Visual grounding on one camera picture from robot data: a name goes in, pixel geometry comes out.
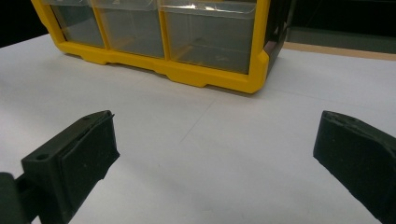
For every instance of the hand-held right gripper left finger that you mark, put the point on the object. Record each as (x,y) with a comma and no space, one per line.
(81,157)

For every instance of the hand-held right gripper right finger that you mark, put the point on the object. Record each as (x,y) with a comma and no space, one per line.
(358,152)

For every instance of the clear plastic drawer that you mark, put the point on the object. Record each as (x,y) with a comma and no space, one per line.
(134,31)
(210,39)
(81,26)

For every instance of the yellow drawer cabinet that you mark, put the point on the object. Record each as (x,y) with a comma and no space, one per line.
(186,73)

